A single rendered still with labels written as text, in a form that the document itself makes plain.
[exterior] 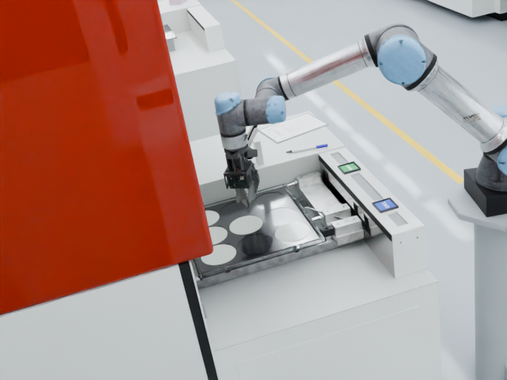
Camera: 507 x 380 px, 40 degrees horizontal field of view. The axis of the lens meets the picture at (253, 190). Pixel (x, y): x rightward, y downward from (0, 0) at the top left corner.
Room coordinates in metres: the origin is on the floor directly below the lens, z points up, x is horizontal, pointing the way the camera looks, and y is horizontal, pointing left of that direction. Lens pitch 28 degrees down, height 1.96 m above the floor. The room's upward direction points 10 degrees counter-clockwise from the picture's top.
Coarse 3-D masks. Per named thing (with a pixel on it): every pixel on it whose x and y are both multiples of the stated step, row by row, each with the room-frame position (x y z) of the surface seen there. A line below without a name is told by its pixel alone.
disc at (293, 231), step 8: (288, 224) 1.73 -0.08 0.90; (296, 224) 1.72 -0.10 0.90; (304, 224) 1.71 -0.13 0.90; (280, 232) 1.69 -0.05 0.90; (288, 232) 1.68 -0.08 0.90; (296, 232) 1.68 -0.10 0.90; (304, 232) 1.67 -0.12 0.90; (280, 240) 1.65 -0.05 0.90; (288, 240) 1.65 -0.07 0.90; (296, 240) 1.64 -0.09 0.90
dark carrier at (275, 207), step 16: (272, 192) 1.94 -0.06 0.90; (208, 208) 1.91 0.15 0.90; (224, 208) 1.89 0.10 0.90; (240, 208) 1.87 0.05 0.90; (256, 208) 1.85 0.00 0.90; (272, 208) 1.84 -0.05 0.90; (288, 208) 1.82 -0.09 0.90; (224, 224) 1.79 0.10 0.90; (272, 224) 1.75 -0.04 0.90; (224, 240) 1.71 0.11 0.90; (240, 240) 1.69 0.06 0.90; (256, 240) 1.68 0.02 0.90; (272, 240) 1.66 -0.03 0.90; (304, 240) 1.63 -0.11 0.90; (240, 256) 1.61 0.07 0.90; (256, 256) 1.59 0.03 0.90
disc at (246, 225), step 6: (246, 216) 1.81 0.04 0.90; (252, 216) 1.81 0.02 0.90; (234, 222) 1.79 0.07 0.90; (240, 222) 1.79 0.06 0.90; (246, 222) 1.78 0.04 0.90; (252, 222) 1.77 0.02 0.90; (258, 222) 1.77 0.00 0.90; (234, 228) 1.76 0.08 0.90; (240, 228) 1.75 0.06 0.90; (246, 228) 1.75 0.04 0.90; (252, 228) 1.74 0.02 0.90; (258, 228) 1.73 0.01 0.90
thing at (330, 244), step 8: (328, 240) 1.68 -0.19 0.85; (360, 240) 1.69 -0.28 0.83; (312, 248) 1.66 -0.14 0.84; (320, 248) 1.67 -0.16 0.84; (328, 248) 1.67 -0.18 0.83; (280, 256) 1.65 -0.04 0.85; (288, 256) 1.65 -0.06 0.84; (296, 256) 1.65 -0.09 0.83; (304, 256) 1.66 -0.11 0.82; (256, 264) 1.63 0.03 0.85; (264, 264) 1.64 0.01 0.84; (272, 264) 1.64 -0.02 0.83; (280, 264) 1.65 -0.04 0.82; (224, 272) 1.62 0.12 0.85; (232, 272) 1.62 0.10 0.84; (240, 272) 1.62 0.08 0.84; (248, 272) 1.63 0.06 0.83; (200, 280) 1.60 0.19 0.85; (208, 280) 1.61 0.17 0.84; (216, 280) 1.61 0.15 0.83; (224, 280) 1.62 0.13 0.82; (200, 288) 1.60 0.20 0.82
